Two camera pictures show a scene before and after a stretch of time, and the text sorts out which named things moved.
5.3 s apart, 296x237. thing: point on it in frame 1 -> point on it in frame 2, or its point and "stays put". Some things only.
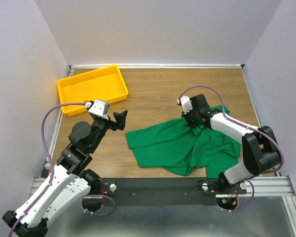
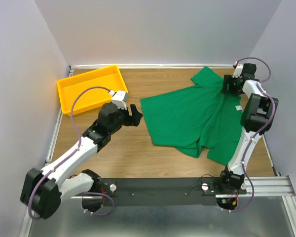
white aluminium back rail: (200, 65) stays put
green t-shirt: (171, 145) -> (196, 118)
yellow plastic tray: (106, 83) stays put
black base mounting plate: (163, 191) stays put
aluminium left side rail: (46, 170) stays put
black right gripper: (194, 125) -> (227, 79)
